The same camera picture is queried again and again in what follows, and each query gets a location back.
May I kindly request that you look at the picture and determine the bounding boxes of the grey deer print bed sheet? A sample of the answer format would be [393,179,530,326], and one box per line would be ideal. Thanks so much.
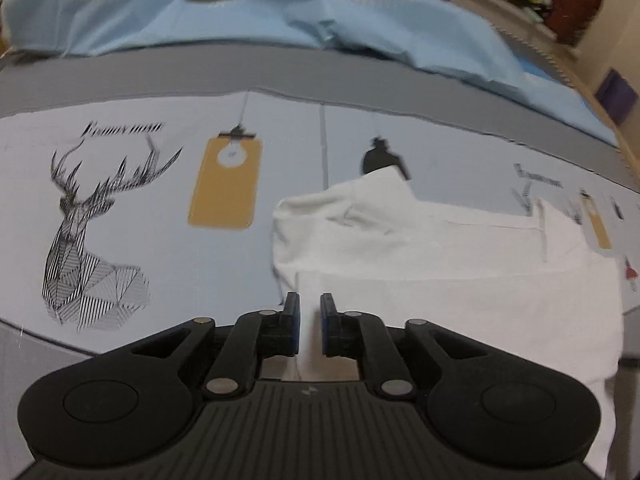
[0,42,640,480]

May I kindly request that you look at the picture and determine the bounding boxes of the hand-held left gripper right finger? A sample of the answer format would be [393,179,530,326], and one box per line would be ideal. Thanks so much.
[319,291,496,403]

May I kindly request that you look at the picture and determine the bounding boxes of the light blue quilt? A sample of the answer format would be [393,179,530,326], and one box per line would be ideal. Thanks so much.
[0,0,618,148]

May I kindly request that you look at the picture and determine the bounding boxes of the white window sill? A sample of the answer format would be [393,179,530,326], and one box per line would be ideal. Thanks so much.
[440,0,581,56]

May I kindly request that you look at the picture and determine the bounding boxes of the white shirt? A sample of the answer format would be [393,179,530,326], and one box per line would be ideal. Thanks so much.
[271,167,623,480]

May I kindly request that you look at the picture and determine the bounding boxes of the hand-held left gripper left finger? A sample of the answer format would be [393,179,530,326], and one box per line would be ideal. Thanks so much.
[127,291,302,401]

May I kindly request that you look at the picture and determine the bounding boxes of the purple bag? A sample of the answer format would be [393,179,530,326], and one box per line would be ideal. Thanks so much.
[595,67,633,126]

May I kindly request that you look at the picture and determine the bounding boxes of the dark red cushion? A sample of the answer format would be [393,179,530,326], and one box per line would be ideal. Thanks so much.
[545,0,603,46]

